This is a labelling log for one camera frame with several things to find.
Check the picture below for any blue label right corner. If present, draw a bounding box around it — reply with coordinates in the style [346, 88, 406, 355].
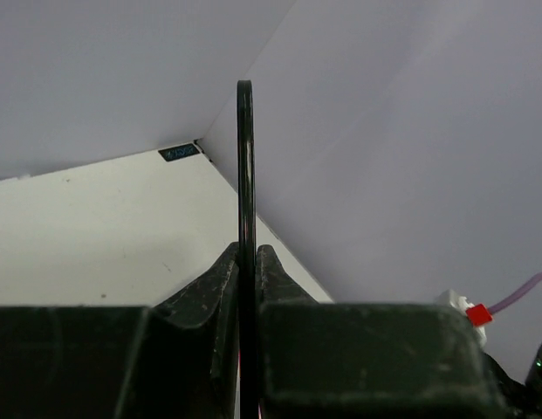
[158, 143, 200, 162]

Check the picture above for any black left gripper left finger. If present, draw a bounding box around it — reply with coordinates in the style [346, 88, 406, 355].
[0, 244, 238, 418]

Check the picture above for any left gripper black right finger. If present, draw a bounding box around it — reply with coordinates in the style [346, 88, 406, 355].
[256, 245, 507, 418]

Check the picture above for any white whiteboard black frame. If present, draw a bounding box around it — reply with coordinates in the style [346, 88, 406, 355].
[237, 80, 259, 418]

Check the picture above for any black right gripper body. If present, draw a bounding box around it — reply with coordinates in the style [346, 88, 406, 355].
[484, 343, 542, 418]

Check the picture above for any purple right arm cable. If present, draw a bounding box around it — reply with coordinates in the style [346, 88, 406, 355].
[488, 271, 542, 315]

